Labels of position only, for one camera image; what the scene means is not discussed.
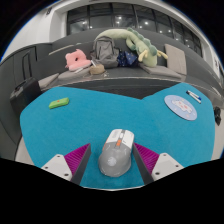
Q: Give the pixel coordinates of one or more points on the dark blue patterned bag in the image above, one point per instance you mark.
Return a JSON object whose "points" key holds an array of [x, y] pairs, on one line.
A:
{"points": [[127, 59]]}

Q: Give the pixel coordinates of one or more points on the grey curved bench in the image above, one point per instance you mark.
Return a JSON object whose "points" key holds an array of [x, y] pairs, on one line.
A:
{"points": [[126, 87]]}

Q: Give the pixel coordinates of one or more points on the beige square cushion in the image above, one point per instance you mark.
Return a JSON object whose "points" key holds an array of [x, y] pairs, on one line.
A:
{"points": [[176, 59]]}

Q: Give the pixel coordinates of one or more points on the grey flat seat cushion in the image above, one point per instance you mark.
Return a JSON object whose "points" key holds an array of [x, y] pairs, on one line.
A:
{"points": [[161, 71], [48, 80]]}

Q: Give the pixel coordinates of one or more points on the white marker blue cap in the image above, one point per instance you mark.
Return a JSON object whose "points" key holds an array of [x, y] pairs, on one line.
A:
{"points": [[196, 96]]}

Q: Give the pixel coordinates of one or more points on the round light blue mouse pad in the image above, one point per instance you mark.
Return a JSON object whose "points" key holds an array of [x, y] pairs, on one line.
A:
{"points": [[180, 107]]}

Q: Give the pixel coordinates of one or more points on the grey round seat cushion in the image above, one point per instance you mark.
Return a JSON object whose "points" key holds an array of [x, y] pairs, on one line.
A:
{"points": [[68, 75]]}

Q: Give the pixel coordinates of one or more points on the grey computer mouse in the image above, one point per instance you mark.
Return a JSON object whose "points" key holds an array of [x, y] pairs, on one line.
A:
{"points": [[115, 160]]}

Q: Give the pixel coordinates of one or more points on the white marker black cap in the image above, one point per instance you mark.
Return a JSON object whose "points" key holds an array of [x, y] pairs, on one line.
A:
{"points": [[191, 96]]}

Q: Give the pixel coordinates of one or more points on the small black bag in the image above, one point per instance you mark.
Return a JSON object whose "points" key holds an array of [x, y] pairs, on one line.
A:
{"points": [[217, 115]]}

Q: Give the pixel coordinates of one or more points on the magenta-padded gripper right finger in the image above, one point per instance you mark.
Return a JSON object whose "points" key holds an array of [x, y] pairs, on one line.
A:
{"points": [[165, 165]]}

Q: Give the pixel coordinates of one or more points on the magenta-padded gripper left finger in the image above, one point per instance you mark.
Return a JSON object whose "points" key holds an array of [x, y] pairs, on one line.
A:
{"points": [[58, 165]]}

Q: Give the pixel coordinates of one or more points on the dark glass window wall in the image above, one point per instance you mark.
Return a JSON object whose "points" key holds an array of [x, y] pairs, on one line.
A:
{"points": [[100, 21]]}

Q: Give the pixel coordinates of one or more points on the green eraser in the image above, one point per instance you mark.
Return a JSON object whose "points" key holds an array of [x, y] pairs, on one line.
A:
{"points": [[59, 103]]}

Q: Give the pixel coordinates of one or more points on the brown round pouch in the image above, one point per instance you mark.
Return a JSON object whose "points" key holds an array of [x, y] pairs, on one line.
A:
{"points": [[97, 69]]}

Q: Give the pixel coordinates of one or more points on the grey backpack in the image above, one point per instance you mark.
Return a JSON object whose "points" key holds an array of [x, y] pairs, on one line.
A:
{"points": [[104, 51]]}

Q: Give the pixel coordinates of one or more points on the green dragon plush toy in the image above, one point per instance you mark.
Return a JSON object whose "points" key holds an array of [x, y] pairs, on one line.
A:
{"points": [[136, 40]]}

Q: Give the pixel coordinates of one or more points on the pink plush cushion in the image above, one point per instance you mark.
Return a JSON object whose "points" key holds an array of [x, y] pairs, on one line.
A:
{"points": [[76, 60]]}

